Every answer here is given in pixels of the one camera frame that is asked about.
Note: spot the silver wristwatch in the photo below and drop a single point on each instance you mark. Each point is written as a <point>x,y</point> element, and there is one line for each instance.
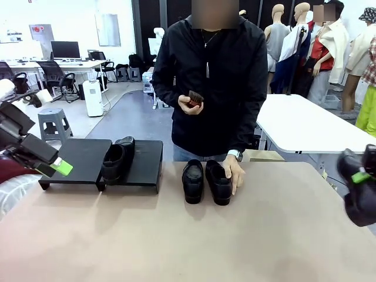
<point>235,155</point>

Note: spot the mannequin in grey tank top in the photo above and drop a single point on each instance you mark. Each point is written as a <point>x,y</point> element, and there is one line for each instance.
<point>277,38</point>

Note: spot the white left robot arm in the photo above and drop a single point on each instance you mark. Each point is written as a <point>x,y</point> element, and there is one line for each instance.
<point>6,88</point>

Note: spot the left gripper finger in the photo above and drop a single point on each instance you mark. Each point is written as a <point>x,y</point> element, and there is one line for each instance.
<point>44,170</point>
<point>41,149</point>

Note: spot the black backpack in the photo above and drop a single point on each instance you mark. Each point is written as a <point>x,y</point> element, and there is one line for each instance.
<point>136,61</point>

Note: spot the black leather zip shoe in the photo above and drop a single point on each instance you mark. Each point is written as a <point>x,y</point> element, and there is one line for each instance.
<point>116,164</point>
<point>192,183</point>
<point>361,205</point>
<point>218,185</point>

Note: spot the person in black jacket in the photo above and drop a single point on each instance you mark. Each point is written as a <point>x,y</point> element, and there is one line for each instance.
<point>223,88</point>

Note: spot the black mesh office chair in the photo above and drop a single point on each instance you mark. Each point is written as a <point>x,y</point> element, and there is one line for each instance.
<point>58,76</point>
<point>20,77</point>
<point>98,55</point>

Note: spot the black metal shoe stand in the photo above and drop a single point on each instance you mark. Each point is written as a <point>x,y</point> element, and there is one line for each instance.
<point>82,158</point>
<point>147,164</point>

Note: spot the maroon cloth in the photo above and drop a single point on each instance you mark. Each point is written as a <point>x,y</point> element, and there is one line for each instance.
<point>14,174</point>

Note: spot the white background table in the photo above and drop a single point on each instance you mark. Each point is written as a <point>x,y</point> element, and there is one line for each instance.
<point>302,123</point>

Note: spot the grey wall panel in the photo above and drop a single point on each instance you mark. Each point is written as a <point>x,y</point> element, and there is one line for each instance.
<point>108,29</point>

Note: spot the mannequin in plaid and neon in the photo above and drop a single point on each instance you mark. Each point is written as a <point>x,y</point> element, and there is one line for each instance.
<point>370,108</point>

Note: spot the brown shoe brush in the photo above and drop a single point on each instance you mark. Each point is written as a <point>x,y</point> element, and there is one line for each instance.
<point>196,98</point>

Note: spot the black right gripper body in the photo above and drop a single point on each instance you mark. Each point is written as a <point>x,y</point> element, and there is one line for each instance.
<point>370,158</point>

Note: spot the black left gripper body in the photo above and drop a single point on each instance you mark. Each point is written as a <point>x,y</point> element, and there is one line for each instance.
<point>14,126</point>

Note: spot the tan cardboard box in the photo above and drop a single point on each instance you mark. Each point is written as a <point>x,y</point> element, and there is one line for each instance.
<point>264,155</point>

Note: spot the mannequin with bucket hat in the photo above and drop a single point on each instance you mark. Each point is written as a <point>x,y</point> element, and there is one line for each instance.
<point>359,50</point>

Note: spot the clear plastic storage box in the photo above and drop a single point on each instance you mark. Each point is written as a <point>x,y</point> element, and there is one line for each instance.
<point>148,82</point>

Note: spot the grey board with red sticker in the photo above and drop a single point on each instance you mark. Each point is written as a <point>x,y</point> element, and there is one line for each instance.
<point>44,41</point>

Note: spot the grey plastic step stool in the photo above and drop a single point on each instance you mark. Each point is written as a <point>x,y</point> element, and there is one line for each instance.
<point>135,75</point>
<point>122,75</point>
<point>55,123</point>

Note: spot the black tripod pole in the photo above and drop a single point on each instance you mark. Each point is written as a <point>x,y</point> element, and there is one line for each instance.
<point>298,47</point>

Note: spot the long white office desk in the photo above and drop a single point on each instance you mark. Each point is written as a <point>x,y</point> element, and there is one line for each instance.
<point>76,64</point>

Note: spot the white figure on stand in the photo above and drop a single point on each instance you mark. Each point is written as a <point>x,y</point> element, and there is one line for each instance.
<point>159,33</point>

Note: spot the person's right hand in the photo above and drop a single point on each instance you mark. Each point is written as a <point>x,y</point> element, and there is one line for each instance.
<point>186,106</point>

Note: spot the left forearm in black sleeve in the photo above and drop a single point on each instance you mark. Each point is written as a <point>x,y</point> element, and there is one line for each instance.
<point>252,123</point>

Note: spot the white air purifier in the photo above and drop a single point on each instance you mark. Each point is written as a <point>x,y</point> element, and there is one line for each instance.
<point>92,100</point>

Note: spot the person's left hand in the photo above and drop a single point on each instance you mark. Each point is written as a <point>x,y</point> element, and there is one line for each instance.
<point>236,173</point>

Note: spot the mannequin in cream coat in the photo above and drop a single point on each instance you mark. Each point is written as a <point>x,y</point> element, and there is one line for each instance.
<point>337,44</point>

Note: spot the right forearm in black sleeve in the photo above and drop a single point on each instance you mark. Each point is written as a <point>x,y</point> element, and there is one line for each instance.
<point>166,94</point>

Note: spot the black computer monitor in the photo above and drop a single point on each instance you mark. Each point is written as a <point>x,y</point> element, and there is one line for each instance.
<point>65,50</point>

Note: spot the mannequin in white navy jacket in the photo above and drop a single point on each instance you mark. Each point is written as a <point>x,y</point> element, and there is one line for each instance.
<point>290,50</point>

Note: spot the white plastic sheet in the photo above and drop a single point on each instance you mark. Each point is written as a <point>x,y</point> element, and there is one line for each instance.
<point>11,194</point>

